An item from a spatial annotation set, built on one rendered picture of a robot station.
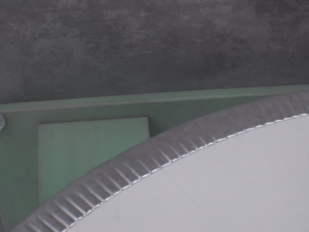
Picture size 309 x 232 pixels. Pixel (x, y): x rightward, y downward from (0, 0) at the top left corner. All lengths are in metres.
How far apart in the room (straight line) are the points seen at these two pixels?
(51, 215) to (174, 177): 0.14
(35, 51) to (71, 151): 0.16
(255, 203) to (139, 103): 0.38
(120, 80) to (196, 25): 0.15
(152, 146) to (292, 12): 0.36
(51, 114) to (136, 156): 0.32
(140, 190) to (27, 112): 0.37
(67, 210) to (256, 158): 0.21
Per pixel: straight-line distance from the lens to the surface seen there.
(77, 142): 0.95
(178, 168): 0.67
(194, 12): 0.90
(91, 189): 0.65
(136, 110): 0.98
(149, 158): 0.67
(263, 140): 0.71
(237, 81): 1.00
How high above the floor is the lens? 0.71
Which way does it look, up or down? 44 degrees down
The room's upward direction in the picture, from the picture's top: 170 degrees clockwise
